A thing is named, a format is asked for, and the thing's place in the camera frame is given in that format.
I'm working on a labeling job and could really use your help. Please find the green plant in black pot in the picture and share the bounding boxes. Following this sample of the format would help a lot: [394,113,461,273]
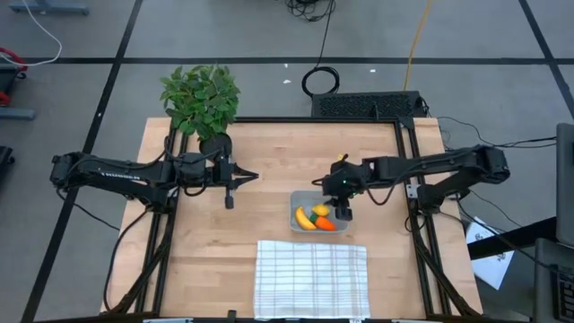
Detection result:
[159,64,241,159]

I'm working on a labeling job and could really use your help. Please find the grey plastic bin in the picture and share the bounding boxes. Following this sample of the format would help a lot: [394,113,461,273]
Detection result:
[289,189,351,234]

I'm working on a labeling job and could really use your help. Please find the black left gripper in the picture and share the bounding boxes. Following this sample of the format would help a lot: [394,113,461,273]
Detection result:
[206,152,260,210]

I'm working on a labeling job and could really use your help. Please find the black perforated computer case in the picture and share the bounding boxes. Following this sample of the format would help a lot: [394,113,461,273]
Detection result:
[310,90,426,119]

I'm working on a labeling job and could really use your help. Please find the yellow hanging cable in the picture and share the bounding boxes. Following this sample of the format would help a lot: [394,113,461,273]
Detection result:
[402,0,434,92]

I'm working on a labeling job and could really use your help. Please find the black keyboard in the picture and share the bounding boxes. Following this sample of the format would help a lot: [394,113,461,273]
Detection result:
[552,264,574,322]

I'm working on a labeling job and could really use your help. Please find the grey cabinet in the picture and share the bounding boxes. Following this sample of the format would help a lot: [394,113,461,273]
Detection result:
[555,123,574,247]

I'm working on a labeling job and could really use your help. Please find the black bar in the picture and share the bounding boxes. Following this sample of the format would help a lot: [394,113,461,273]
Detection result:
[465,216,558,261]

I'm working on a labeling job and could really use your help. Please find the tangled black cables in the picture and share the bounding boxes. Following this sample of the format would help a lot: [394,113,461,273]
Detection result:
[284,0,337,22]

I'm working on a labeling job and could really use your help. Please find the grey desk foot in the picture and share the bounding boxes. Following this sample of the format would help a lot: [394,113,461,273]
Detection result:
[0,106,37,121]
[7,0,91,16]

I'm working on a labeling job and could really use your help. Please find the yellow toy banana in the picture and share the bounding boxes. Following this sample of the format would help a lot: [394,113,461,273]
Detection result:
[294,205,317,231]

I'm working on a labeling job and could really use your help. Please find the red hose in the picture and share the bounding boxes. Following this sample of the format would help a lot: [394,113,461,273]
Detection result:
[0,47,29,107]

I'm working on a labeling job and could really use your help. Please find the orange toy carrot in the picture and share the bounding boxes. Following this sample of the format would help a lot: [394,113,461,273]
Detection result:
[309,214,337,232]

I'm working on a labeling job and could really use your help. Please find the white checked towel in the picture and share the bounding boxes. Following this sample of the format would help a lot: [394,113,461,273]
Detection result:
[253,240,372,321]

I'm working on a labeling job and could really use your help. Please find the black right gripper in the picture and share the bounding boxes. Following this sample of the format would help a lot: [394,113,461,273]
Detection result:
[321,159,377,221]

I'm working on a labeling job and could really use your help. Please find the black coiled cable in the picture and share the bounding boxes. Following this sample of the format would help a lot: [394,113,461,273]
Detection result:
[300,0,341,98]

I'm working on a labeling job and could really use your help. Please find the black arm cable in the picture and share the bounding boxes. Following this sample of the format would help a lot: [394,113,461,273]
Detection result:
[101,206,152,314]

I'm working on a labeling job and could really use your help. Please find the white floor cable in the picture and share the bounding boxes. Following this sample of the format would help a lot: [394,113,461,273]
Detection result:
[0,0,64,68]

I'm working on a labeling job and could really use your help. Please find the white printed paper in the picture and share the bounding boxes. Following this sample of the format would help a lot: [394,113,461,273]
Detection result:
[465,216,516,292]

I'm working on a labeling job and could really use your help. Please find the black power cables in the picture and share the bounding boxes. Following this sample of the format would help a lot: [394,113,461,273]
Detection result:
[437,115,558,152]

